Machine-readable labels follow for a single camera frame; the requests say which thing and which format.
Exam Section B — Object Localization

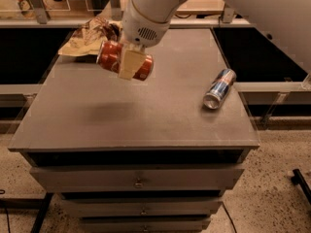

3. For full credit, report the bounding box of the black floor frame left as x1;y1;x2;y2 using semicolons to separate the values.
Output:
0;193;53;233

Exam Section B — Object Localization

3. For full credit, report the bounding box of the red coke can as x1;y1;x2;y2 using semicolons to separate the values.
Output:
96;41;154;81

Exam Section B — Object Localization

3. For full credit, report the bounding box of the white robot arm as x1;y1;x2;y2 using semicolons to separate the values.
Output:
121;0;311;81

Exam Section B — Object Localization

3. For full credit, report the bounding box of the brown chip bag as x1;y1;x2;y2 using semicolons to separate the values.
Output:
58;17;122;56

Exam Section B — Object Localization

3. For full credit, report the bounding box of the black bar on floor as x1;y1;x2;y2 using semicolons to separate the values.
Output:
291;169;311;204

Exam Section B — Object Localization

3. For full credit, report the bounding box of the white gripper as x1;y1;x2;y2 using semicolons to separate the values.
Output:
119;0;169;80

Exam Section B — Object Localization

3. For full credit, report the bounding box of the top drawer with knob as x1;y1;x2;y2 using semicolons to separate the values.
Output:
30;165;243;193

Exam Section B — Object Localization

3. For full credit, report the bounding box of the bottom drawer with knob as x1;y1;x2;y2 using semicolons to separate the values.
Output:
81;217;210;233

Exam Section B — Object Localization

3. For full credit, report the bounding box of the blue silver energy drink can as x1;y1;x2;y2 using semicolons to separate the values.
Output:
203;69;236;110

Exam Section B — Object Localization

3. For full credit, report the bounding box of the middle drawer with knob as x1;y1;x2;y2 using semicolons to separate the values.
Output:
63;197;222;217

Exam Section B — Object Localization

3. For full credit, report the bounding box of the drawer with knob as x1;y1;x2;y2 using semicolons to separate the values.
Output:
81;217;210;233
30;165;243;193
63;197;222;217

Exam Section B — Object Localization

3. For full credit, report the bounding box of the grey drawer cabinet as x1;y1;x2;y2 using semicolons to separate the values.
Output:
10;29;259;221

